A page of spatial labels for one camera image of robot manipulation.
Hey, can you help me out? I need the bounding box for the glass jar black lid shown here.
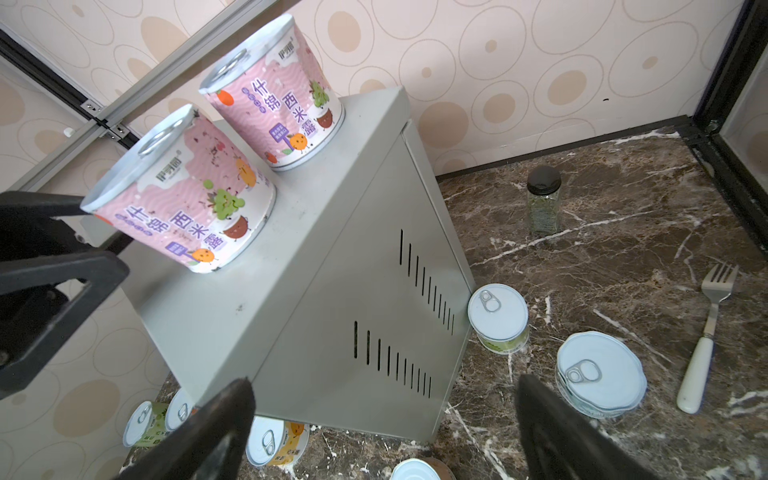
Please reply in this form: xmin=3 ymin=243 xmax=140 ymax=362
xmin=526 ymin=165 xmax=562 ymax=236

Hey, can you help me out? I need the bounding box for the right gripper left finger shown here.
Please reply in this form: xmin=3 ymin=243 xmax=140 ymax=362
xmin=117 ymin=378 xmax=256 ymax=479

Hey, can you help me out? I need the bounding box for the teal flat can right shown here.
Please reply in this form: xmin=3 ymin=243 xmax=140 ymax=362
xmin=556 ymin=331 xmax=647 ymax=419

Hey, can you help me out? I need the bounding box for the teal label can left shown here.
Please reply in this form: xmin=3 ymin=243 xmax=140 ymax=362
xmin=123 ymin=401 xmax=168 ymax=448

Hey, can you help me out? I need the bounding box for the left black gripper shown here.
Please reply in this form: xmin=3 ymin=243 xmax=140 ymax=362
xmin=1 ymin=191 xmax=129 ymax=398

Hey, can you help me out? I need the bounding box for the white handle fork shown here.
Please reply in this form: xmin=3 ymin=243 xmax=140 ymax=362
xmin=676 ymin=264 xmax=739 ymax=414

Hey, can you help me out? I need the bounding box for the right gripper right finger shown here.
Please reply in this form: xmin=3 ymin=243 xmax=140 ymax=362
xmin=515 ymin=374 xmax=656 ymax=480

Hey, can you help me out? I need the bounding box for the grey metal cabinet box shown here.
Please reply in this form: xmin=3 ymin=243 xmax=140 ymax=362
xmin=120 ymin=88 xmax=475 ymax=442

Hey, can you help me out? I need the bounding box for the orange pink label can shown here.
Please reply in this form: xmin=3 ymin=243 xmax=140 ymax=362
xmin=165 ymin=388 xmax=197 ymax=432

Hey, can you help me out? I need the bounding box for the yellow label can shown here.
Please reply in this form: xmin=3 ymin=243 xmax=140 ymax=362
xmin=245 ymin=416 xmax=310 ymax=468

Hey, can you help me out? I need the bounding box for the green label can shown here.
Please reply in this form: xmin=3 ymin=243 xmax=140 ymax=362
xmin=467 ymin=283 xmax=529 ymax=355

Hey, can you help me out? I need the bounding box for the brown orange label can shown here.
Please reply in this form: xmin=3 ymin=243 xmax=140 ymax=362
xmin=390 ymin=457 xmax=456 ymax=480

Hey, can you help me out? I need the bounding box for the horizontal aluminium rail back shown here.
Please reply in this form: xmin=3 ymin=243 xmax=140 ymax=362
xmin=1 ymin=1 xmax=287 ymax=195

